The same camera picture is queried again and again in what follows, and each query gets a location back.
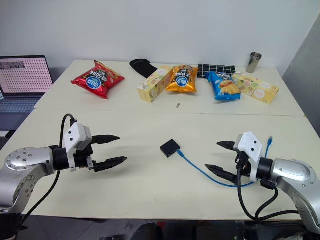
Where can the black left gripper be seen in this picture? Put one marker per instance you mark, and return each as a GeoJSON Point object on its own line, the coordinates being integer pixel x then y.
{"type": "Point", "coordinates": [82, 158]}

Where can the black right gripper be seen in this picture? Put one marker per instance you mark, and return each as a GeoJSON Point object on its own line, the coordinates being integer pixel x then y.
{"type": "Point", "coordinates": [242, 162]}

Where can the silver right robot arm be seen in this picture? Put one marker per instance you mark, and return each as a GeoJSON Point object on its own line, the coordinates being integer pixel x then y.
{"type": "Point", "coordinates": [292, 172]}

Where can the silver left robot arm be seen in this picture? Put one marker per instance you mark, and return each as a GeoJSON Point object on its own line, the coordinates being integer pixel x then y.
{"type": "Point", "coordinates": [23, 160]}

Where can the small black box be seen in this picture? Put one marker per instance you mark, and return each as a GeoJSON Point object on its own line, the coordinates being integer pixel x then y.
{"type": "Point", "coordinates": [170, 148]}

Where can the red chip bag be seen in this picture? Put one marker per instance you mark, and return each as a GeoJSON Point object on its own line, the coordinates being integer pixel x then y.
{"type": "Point", "coordinates": [97, 81]}

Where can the small silver metal piece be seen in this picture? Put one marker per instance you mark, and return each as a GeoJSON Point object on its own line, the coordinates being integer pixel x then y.
{"type": "Point", "coordinates": [178, 105]}

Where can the blue chip bag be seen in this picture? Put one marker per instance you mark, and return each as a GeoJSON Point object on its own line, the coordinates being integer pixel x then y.
{"type": "Point", "coordinates": [223, 87]}

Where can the yellow printed carton box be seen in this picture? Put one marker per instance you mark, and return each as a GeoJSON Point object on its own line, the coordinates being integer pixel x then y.
{"type": "Point", "coordinates": [150, 87]}
{"type": "Point", "coordinates": [260, 90]}

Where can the orange chip bag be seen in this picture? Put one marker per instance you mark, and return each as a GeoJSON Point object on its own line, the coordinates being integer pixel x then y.
{"type": "Point", "coordinates": [181, 80]}

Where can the black fabric pouch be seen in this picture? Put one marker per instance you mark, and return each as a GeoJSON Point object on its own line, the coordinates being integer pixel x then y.
{"type": "Point", "coordinates": [142, 67]}

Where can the dark rounded shape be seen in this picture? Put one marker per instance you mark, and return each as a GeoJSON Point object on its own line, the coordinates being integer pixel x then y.
{"type": "Point", "coordinates": [148, 232]}

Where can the black white checked cloth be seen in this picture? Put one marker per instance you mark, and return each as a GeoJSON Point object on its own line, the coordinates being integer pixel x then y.
{"type": "Point", "coordinates": [215, 68]}

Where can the stainless steel cup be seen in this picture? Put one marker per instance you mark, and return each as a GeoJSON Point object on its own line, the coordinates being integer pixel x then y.
{"type": "Point", "coordinates": [253, 63]}

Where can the open laptop computer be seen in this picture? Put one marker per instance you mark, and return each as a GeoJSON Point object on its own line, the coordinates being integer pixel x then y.
{"type": "Point", "coordinates": [22, 75]}

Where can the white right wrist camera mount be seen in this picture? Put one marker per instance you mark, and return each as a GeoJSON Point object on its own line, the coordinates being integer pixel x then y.
{"type": "Point", "coordinates": [250, 146]}

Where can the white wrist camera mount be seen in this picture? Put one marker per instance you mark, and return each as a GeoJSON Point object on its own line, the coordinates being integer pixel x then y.
{"type": "Point", "coordinates": [71, 136]}
{"type": "Point", "coordinates": [250, 146]}

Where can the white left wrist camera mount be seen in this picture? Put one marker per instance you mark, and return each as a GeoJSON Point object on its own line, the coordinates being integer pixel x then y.
{"type": "Point", "coordinates": [71, 136]}

